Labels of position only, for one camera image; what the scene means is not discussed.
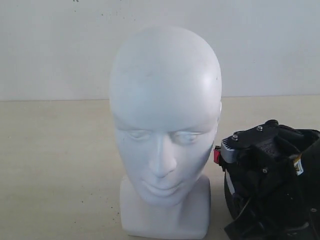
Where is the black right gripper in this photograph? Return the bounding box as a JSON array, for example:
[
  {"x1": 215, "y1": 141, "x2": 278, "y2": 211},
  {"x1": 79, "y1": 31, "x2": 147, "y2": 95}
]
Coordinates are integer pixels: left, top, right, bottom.
[{"x1": 219, "y1": 119, "x2": 320, "y2": 240}]

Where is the black helmet with visor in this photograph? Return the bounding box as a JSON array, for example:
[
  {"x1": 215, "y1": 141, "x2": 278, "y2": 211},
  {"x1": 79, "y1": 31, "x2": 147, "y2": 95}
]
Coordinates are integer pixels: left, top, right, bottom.
[{"x1": 223, "y1": 172, "x2": 245, "y2": 226}]

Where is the white mannequin head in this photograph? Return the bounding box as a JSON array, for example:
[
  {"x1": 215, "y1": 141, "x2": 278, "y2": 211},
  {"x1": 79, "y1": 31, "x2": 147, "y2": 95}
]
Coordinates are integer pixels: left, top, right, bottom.
[{"x1": 109, "y1": 26, "x2": 222, "y2": 240}]

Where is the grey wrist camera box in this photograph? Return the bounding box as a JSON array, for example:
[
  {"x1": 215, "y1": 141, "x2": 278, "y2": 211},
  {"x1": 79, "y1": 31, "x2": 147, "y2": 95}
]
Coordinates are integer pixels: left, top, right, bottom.
[{"x1": 213, "y1": 138, "x2": 237, "y2": 164}]

